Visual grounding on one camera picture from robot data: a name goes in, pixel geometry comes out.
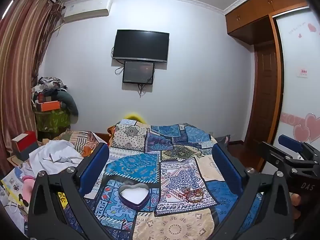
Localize striped brown curtain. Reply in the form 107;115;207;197
0;0;64;178

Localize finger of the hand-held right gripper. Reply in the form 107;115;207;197
278;134;320;159
257;141;302;174

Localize brown wooden door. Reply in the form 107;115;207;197
244;42;283;177

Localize picture book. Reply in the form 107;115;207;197
1;166;30;208

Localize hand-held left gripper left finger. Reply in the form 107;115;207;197
26;142;118;240

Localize yellow black card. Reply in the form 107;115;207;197
57;191;69;209

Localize black wall television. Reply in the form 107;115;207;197
112;29;170;63

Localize wooden overhead cabinet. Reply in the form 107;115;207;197
224;0;312;46

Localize red box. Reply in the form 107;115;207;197
11;130;39;162

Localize orange box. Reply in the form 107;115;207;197
36;100;62;112

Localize red gold cord bracelet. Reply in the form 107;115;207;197
178;189;198;202

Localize purple heart-shaped tin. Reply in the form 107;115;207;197
118;183;151;210

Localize patchwork printed blanket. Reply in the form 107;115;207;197
82;119;265;240

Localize black monitor cables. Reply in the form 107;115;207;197
114;65;148;98

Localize white air conditioner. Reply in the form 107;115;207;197
61;0;112;25

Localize pile of clothes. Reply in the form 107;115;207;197
31;76;68;100

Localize orange striped cloth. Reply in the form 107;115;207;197
51;129;110;158

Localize small black monitor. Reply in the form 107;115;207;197
122;60;155;85

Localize white cloth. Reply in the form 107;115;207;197
29;139;84;178

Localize pink soft toy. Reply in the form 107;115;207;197
21;175;37;207

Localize person's right hand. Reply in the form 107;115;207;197
290;193;302;219

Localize red white sticker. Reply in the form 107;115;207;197
296;66;310;79

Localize yellow plastic item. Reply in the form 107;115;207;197
124;112;146;123

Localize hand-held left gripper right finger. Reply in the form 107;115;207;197
207;142;295;240

